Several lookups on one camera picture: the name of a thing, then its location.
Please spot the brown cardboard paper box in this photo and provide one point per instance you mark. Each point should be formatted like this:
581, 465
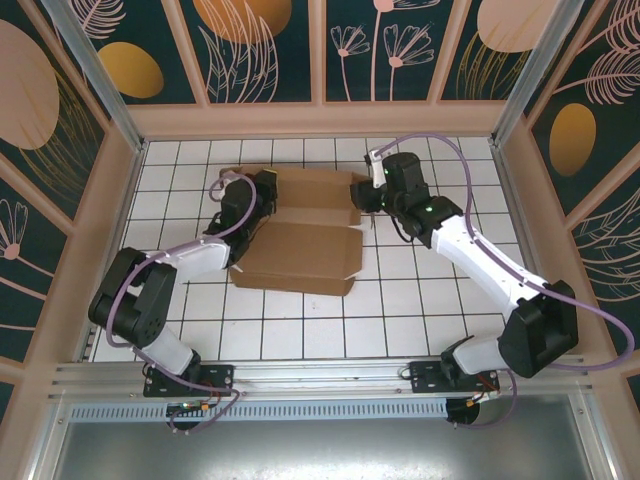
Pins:
300, 250

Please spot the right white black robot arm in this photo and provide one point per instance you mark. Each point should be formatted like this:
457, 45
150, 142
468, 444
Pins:
540, 330

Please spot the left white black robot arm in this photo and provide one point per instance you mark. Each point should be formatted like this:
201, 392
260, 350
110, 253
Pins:
130, 305

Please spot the small circuit board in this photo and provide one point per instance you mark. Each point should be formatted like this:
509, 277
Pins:
187, 406

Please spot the grey metal sheet panel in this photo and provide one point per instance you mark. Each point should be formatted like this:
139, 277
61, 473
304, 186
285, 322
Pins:
320, 450

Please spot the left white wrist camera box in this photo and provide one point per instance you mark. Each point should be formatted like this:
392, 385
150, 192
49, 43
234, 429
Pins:
231, 175

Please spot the long aluminium base rail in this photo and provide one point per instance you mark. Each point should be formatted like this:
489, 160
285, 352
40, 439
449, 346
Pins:
320, 375

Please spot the aluminium frame post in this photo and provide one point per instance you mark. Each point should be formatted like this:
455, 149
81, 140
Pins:
92, 65
544, 65

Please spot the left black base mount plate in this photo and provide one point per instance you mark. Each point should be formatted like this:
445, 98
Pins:
222, 378

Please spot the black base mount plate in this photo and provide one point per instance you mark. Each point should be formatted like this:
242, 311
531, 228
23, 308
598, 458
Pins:
222, 378
425, 377

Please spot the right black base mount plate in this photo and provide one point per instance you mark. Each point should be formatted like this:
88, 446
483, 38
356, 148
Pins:
425, 377

